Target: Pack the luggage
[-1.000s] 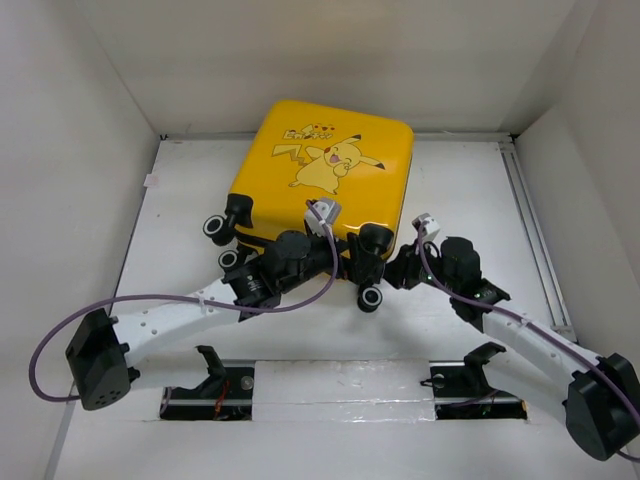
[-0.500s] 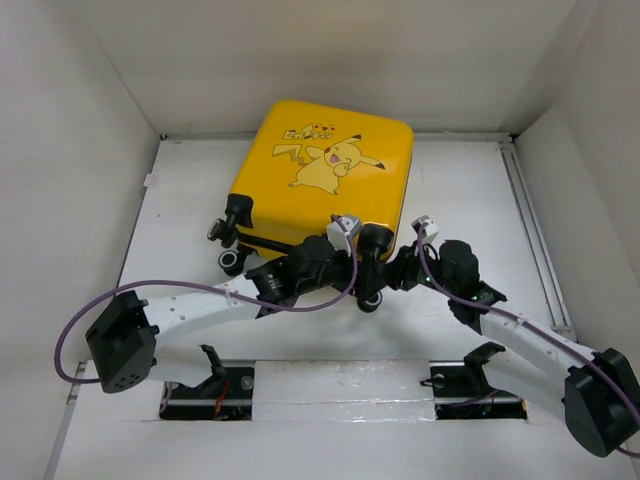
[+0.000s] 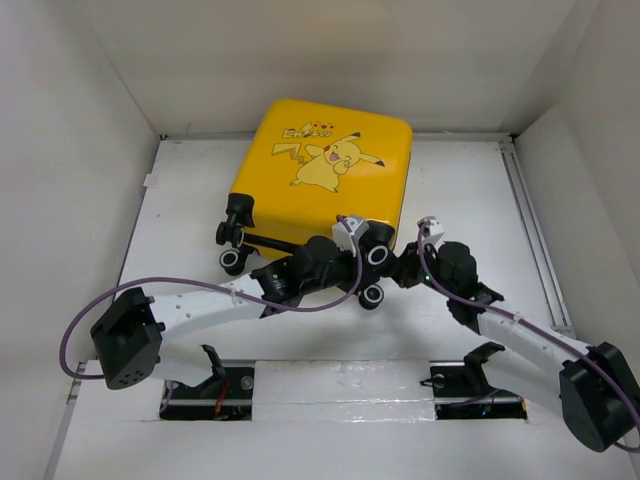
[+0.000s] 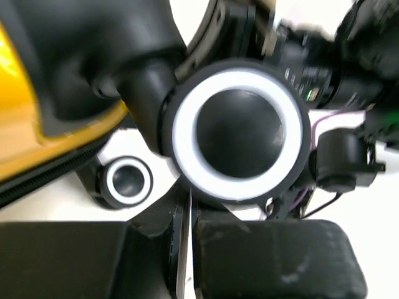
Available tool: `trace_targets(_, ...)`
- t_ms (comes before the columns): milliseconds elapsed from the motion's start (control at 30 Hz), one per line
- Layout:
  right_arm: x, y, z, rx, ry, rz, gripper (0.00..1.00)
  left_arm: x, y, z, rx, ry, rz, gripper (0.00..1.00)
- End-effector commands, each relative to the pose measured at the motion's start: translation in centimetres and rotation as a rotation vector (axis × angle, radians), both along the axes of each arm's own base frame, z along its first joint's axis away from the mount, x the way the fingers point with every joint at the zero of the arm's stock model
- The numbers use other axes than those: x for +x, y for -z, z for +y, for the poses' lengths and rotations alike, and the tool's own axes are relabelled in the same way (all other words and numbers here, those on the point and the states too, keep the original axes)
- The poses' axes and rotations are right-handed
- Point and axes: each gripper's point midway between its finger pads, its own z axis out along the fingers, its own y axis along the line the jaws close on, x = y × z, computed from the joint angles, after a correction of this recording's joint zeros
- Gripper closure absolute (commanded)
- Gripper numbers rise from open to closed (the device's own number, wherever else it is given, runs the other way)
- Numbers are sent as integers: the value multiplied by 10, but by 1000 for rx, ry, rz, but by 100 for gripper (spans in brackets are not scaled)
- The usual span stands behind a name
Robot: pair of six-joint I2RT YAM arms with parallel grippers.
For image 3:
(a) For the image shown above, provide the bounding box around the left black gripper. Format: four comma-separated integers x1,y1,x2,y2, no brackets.
300,239,378,295

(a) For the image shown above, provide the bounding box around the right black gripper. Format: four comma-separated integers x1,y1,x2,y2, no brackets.
378,240,455,299

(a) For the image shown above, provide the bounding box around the yellow hard-shell suitcase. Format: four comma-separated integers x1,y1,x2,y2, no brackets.
214,98,415,312

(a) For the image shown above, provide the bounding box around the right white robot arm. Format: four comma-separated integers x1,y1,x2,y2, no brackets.
392,239,639,453

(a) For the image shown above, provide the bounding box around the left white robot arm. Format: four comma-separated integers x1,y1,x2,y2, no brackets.
90,236,390,397

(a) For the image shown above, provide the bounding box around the small pink paper scrap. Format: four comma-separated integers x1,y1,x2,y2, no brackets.
143,174,159,188

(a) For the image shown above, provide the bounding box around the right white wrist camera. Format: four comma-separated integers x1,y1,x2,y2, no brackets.
417,216,445,252

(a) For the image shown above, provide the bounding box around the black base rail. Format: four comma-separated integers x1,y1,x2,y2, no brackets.
159,360,528,423

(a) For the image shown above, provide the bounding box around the aluminium side rail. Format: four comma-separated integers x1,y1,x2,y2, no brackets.
499,135,576,339

